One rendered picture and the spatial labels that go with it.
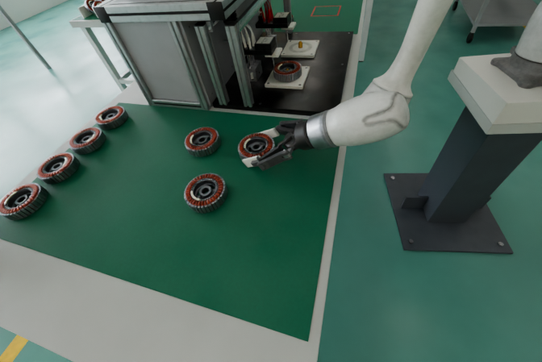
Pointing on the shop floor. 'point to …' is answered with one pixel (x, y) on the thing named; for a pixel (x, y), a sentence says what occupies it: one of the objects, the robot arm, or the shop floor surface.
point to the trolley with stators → (481, 6)
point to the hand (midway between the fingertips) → (257, 147)
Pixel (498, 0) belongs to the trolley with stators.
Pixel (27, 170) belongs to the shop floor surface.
